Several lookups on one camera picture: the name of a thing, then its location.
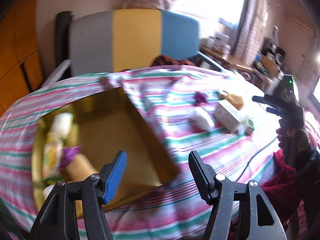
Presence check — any yellow sponge cake slice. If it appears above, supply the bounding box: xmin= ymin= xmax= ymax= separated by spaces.
xmin=65 ymin=153 xmax=98 ymax=183

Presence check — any gloved right hand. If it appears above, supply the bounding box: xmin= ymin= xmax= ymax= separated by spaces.
xmin=276 ymin=92 xmax=312 ymax=170

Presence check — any green white small box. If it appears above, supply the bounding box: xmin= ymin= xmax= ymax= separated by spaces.
xmin=242 ymin=116 xmax=255 ymax=136

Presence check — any packaged yellow cake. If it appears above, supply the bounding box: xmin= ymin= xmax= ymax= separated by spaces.
xmin=219 ymin=91 xmax=244 ymax=110

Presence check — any green white cracker packet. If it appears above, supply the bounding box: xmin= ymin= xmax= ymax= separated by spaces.
xmin=42 ymin=140 xmax=63 ymax=181

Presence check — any white cardboard box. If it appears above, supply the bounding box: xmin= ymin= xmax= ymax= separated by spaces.
xmin=213 ymin=99 xmax=245 ymax=133

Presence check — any wooden desk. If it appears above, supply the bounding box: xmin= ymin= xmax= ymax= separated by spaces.
xmin=200 ymin=46 xmax=254 ymax=73

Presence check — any purple snack packet in tin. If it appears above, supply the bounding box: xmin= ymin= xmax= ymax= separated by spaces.
xmin=59 ymin=146 xmax=82 ymax=170

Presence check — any white product box on desk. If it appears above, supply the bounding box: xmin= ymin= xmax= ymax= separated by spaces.
xmin=213 ymin=32 xmax=231 ymax=54

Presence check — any white wrapped ball on bed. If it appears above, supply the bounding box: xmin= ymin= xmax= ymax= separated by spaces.
xmin=191 ymin=107 xmax=214 ymax=131

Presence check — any purple snack packet on bed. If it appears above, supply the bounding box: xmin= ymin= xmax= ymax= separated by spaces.
xmin=193 ymin=92 xmax=208 ymax=105

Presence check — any pink green striped bedsheet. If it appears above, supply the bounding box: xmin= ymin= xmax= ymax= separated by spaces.
xmin=1 ymin=66 xmax=280 ymax=239

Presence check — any cream wrapped bun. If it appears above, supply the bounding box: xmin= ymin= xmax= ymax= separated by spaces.
xmin=48 ymin=112 xmax=74 ymax=141

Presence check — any window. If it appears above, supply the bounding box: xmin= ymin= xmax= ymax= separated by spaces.
xmin=170 ymin=0 xmax=244 ymax=38

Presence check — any gold metal tin box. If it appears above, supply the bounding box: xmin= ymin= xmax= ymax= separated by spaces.
xmin=31 ymin=86 xmax=181 ymax=218

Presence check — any dark red cloth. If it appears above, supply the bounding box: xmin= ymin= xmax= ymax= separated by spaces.
xmin=150 ymin=55 xmax=195 ymax=67

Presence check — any orange wooden wardrobe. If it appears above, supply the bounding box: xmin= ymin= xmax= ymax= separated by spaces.
xmin=1 ymin=0 xmax=44 ymax=114

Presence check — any black rolled mat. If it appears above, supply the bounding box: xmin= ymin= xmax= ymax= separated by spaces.
xmin=54 ymin=11 xmax=72 ymax=67

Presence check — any grey yellow blue headboard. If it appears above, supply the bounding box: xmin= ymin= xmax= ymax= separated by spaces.
xmin=69 ymin=9 xmax=200 ymax=76

